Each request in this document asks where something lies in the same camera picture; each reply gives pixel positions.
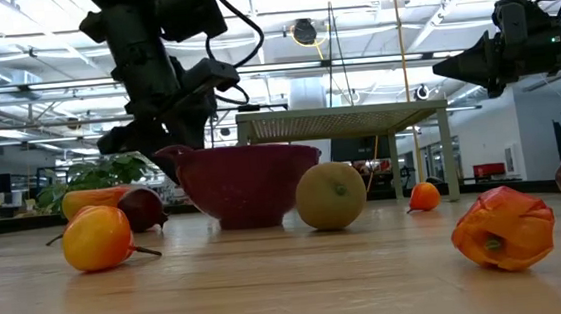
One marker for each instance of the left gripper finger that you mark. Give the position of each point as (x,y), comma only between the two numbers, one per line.
(123,139)
(196,133)

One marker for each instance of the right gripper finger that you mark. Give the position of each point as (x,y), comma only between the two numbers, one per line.
(469,64)

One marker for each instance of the yellow-orange mango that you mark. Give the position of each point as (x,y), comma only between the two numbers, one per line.
(90,199)

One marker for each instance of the dark red pointed fruit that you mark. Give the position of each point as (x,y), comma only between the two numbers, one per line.
(139,208)

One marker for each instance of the magenta colander bowl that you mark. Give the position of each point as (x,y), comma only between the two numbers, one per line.
(243,190)

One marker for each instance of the red-orange peach with stem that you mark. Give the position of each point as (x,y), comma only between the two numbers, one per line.
(77,214)

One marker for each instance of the yellow-orange peach with stem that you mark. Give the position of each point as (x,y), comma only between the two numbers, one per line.
(96,239)

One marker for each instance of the small orange fruit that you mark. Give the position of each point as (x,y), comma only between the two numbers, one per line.
(425,197)

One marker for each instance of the olive-brown round fruit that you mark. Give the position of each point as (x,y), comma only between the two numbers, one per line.
(331,198)

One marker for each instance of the orange bell pepper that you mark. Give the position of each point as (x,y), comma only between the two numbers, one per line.
(507,229)

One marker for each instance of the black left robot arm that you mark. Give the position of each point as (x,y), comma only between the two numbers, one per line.
(135,33)

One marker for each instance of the green leafy plant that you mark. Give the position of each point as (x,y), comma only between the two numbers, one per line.
(111,170)

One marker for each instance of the red box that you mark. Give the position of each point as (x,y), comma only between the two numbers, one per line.
(488,169)

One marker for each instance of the pale green perforated metal shelf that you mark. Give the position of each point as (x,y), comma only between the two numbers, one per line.
(338,121)

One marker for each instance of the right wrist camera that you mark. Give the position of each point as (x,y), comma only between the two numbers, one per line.
(515,15)

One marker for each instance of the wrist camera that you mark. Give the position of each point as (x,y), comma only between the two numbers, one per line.
(515,15)
(214,74)

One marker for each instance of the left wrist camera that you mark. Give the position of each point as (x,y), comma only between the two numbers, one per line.
(214,74)

